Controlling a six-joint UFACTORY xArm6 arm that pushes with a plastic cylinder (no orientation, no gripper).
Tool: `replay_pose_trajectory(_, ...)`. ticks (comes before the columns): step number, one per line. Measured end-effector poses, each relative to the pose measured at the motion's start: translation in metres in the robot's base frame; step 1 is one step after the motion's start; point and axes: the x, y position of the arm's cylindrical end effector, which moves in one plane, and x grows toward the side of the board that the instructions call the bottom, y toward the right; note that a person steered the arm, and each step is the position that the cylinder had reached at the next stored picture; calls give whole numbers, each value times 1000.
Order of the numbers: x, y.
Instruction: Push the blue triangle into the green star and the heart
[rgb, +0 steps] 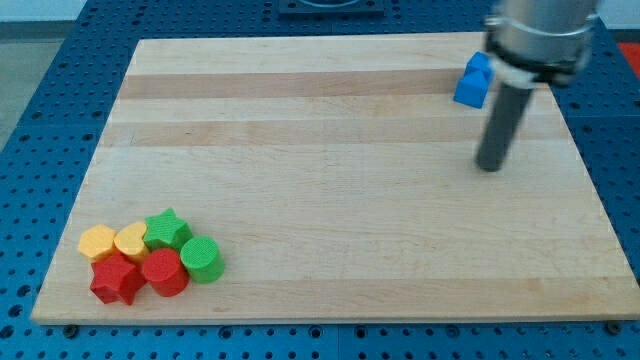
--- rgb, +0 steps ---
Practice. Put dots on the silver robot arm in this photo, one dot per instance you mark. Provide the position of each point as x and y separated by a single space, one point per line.
531 42

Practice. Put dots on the blue triangle block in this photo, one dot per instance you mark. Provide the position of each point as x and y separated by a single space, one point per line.
473 86

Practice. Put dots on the green star block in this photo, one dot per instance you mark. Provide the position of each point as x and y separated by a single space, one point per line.
166 230

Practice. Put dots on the wooden board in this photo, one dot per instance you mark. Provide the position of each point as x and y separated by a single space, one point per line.
337 175

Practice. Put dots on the red star block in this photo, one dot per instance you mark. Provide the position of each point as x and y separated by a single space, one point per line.
116 279

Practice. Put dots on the green cylinder block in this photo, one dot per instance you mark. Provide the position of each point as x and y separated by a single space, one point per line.
202 259

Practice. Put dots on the red cylinder block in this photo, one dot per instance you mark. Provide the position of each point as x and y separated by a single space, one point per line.
164 271

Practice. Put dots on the yellow hexagon block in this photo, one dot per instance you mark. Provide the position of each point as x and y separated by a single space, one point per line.
97 243

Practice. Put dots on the yellow heart block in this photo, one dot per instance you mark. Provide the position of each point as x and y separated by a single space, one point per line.
130 242

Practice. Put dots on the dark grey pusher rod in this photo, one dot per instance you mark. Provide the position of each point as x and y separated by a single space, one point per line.
505 118

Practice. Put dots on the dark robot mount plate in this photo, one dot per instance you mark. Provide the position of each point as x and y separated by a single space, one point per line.
330 7

